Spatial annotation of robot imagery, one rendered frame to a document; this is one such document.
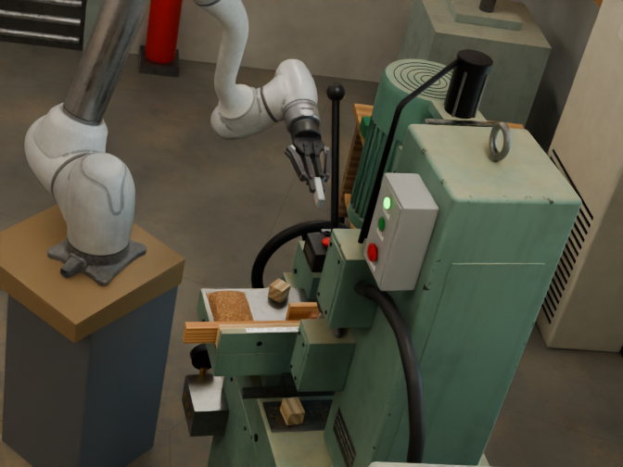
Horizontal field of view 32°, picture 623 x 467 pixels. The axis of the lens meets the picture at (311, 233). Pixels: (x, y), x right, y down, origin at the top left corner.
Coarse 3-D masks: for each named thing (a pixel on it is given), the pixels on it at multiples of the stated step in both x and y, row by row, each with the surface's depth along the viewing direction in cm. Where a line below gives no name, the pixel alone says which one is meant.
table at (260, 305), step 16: (288, 272) 248; (256, 288) 236; (208, 304) 228; (256, 304) 231; (272, 304) 232; (208, 320) 224; (256, 320) 227; (272, 320) 228; (208, 352) 224; (224, 368) 218; (240, 368) 219; (256, 368) 220; (272, 368) 222; (288, 368) 223
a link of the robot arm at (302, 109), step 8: (296, 104) 278; (304, 104) 278; (312, 104) 279; (288, 112) 279; (296, 112) 277; (304, 112) 277; (312, 112) 278; (288, 120) 278; (296, 120) 277; (320, 120) 279; (288, 128) 279
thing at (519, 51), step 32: (416, 0) 454; (448, 0) 444; (480, 0) 447; (416, 32) 449; (448, 32) 423; (480, 32) 430; (512, 32) 436; (448, 64) 430; (512, 64) 433; (544, 64) 434; (512, 96) 442
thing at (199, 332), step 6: (186, 324) 215; (192, 324) 215; (198, 324) 216; (204, 324) 216; (210, 324) 217; (216, 324) 217; (186, 330) 214; (192, 330) 215; (198, 330) 215; (204, 330) 216; (210, 330) 216; (216, 330) 216; (186, 336) 216; (192, 336) 216; (198, 336) 216; (204, 336) 217; (210, 336) 217; (186, 342) 216; (192, 342) 217; (198, 342) 217; (204, 342) 218; (210, 342) 218
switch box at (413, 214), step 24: (384, 192) 170; (408, 192) 167; (384, 216) 170; (408, 216) 164; (432, 216) 165; (384, 240) 170; (408, 240) 167; (384, 264) 170; (408, 264) 170; (384, 288) 171; (408, 288) 173
